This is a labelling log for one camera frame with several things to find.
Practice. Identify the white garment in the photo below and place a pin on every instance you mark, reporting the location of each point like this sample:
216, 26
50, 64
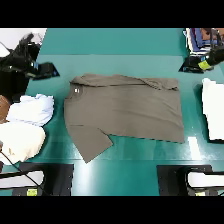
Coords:
215, 110

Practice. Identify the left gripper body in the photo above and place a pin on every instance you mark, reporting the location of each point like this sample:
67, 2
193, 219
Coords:
46, 70

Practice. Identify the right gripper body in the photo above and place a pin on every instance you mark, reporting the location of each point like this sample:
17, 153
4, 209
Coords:
190, 64

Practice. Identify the brown garment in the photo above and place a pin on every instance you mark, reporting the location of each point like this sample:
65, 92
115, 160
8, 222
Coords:
3, 108

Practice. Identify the cream garment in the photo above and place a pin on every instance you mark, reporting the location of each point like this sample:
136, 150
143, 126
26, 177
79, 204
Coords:
18, 141

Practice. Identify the light blue garment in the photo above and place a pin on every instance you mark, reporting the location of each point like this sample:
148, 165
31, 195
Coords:
33, 109

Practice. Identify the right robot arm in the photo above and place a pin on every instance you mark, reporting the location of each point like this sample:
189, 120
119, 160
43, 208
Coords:
216, 55

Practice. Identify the grey-brown T-shirt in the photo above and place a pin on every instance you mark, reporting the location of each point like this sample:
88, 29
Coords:
126, 106

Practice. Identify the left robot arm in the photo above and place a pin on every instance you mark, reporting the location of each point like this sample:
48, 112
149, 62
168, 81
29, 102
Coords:
19, 59

